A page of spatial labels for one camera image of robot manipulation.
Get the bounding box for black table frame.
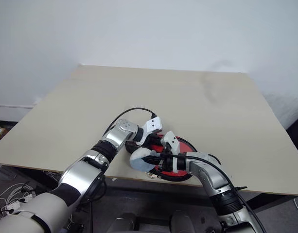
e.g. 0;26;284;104
100;178;297;214

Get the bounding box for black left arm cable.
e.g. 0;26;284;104
105;107;157;137

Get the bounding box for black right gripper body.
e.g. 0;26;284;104
158;145;173;172

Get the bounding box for dark rounded shape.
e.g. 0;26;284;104
170;209;202;233
107;213;141;233

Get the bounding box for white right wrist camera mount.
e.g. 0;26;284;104
161;131;181;173

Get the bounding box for white power strip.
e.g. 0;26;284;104
4;194;36;216

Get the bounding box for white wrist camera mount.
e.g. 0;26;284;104
139;116;163;147
161;131;181;173

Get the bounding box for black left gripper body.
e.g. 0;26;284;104
146;131;164;146

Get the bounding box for red table tennis paddle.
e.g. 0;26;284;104
148;137;195;178

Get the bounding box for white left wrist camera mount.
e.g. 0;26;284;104
139;116;163;147

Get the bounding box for white floor cables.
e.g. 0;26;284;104
0;169;59;219

